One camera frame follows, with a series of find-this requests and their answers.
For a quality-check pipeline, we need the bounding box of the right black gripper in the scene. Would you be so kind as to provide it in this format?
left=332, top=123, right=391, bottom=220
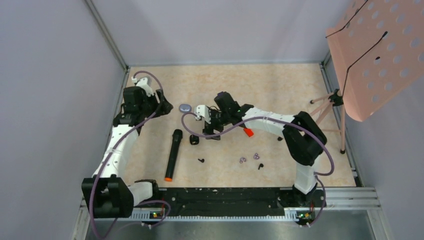
left=203, top=107, right=231, bottom=140

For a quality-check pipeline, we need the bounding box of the small black earbud case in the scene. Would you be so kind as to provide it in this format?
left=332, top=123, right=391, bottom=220
left=189, top=134, right=200, bottom=146

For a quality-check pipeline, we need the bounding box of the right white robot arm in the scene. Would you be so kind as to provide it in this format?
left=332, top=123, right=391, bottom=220
left=194, top=91, right=327, bottom=206

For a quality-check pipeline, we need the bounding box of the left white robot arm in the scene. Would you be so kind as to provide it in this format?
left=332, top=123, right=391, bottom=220
left=81, top=86, right=173, bottom=219

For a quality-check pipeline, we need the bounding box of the silver lilac oval case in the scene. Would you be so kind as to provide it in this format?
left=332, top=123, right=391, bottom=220
left=178, top=103, right=192, bottom=114

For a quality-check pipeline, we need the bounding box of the black microphone orange end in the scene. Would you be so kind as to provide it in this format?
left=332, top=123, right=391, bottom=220
left=164, top=129, right=183, bottom=182

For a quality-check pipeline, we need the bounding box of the red block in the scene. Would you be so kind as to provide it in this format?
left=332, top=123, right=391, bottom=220
left=243, top=128, right=254, bottom=138

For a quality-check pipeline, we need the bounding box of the pink perforated music stand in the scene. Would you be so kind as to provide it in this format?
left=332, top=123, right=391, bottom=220
left=277, top=0, right=424, bottom=156

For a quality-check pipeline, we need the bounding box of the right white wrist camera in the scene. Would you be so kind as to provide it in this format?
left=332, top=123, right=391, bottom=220
left=194, top=104, right=211, bottom=124

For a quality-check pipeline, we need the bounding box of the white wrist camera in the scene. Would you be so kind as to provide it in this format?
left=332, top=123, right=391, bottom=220
left=194, top=104, right=211, bottom=124
left=131, top=76, right=154, bottom=97

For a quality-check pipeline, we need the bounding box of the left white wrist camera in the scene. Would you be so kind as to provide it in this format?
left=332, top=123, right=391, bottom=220
left=131, top=76, right=154, bottom=97

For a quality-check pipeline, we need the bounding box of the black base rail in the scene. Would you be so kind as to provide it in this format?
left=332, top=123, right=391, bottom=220
left=129, top=187, right=327, bottom=220

